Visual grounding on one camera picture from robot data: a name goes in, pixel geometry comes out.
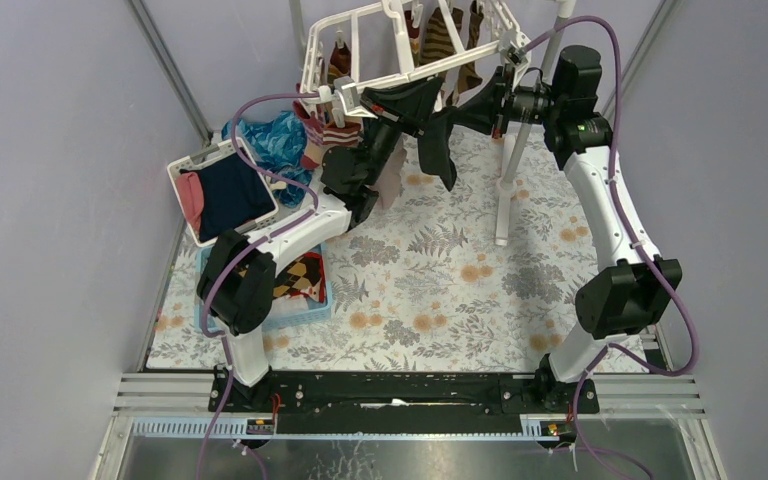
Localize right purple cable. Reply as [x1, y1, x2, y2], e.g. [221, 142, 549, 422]
[523, 15, 701, 480]

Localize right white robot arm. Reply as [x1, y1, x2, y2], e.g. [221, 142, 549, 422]
[453, 45, 682, 412]

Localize red striped sock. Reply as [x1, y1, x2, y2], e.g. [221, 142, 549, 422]
[293, 100, 326, 170]

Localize blue patterned cloth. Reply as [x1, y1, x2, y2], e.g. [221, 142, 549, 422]
[236, 111, 313, 185]

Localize dark navy cloth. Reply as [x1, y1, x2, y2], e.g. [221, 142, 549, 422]
[179, 154, 276, 243]

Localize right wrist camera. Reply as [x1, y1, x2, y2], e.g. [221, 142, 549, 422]
[498, 32, 530, 70]

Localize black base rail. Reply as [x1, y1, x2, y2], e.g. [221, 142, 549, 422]
[208, 367, 600, 435]

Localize white sock hanger frame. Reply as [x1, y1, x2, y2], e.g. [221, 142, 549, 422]
[299, 0, 531, 116]

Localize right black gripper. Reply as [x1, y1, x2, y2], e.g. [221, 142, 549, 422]
[446, 64, 562, 140]

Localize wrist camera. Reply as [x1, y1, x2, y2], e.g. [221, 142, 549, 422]
[498, 32, 530, 70]
[333, 76, 375, 118]

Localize purple cable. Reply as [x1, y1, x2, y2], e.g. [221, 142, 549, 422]
[195, 92, 336, 480]
[523, 15, 701, 480]

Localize black sock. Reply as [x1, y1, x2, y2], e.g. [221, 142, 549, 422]
[417, 107, 461, 192]

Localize pile of socks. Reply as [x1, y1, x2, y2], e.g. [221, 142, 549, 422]
[272, 252, 327, 315]

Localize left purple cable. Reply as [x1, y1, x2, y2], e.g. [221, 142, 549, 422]
[195, 92, 336, 480]

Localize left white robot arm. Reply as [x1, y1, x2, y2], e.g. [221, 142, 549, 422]
[197, 78, 443, 411]

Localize white laundry basket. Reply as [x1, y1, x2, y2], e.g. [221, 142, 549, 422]
[166, 140, 279, 248]

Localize blue laundry basket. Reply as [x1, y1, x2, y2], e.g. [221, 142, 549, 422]
[193, 243, 335, 333]

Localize pink cloth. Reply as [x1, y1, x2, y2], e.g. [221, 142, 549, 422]
[175, 171, 205, 234]

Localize brown patterned hanging sock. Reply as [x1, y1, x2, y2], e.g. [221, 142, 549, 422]
[447, 1, 487, 107]

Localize silver drying rack stand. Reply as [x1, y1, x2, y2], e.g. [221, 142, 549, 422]
[287, 0, 580, 248]

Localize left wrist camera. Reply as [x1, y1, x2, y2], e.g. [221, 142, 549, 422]
[333, 76, 375, 118]

